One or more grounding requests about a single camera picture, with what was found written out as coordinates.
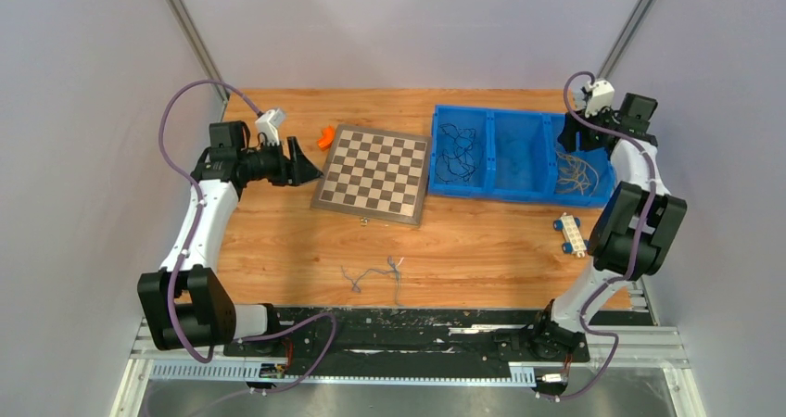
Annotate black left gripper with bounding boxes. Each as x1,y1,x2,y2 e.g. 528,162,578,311
238,137,323,187

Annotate grey purple thin cable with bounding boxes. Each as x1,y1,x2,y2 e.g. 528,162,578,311
339,255,407,308

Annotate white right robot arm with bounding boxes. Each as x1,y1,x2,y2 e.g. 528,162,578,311
529,86,687,360

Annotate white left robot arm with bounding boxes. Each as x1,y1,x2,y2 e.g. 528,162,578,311
137,120,323,356

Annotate orange plastic piece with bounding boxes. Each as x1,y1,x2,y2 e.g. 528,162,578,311
316,126,336,151

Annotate wooden chessboard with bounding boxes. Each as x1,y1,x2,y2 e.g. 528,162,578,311
311,124,432,226

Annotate white toy car blue wheels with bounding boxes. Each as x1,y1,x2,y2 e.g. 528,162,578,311
552,212,589,259

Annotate blue plastic divided bin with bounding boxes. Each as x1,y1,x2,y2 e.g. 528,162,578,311
428,105,615,208

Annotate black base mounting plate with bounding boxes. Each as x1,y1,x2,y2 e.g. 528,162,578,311
222,305,653,380

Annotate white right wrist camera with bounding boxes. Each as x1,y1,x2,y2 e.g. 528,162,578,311
582,79,615,118

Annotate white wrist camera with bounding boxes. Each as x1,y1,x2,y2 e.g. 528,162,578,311
582,79,615,118
254,108,286,146

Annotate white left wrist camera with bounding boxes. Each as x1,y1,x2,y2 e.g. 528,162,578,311
254,108,286,146

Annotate right aluminium frame post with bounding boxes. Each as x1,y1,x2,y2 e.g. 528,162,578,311
596,0,656,79

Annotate white slotted cable duct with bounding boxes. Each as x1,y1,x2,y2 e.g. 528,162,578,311
148,362,537,385

